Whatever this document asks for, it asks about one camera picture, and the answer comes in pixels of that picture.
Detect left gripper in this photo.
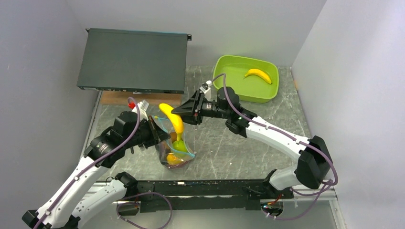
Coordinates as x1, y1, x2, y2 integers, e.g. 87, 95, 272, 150
124, 115, 171, 148

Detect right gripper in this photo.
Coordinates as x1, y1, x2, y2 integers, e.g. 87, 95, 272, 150
171, 91, 230, 125

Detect yellow banana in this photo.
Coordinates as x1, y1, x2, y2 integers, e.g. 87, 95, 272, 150
159, 103, 184, 141
244, 69, 273, 84

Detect green lime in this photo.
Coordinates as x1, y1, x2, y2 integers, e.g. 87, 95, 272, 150
172, 140, 188, 152

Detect clear zip top bag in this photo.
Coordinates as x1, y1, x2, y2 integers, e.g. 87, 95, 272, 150
154, 116, 196, 169

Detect orange yellow mango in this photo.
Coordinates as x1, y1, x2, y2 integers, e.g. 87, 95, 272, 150
166, 133, 191, 166

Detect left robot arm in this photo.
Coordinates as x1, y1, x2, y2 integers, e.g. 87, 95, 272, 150
22, 111, 171, 229

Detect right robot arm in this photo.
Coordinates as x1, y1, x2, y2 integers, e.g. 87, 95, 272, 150
172, 86, 332, 198

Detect wooden block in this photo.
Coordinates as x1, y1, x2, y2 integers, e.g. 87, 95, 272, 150
100, 91, 182, 106

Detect green plastic bin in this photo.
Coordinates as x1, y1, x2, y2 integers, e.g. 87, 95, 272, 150
213, 55, 279, 103

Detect yellow banana behind mango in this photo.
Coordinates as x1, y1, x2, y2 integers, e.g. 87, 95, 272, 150
244, 69, 273, 84

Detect dark grey rack box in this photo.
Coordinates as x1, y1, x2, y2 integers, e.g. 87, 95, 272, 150
77, 28, 192, 94

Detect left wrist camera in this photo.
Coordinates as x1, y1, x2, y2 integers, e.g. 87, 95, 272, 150
128, 100, 149, 121

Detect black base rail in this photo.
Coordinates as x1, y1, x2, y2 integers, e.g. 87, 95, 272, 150
124, 179, 294, 213

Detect aluminium frame rail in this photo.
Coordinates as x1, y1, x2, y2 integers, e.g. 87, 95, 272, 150
79, 180, 337, 228

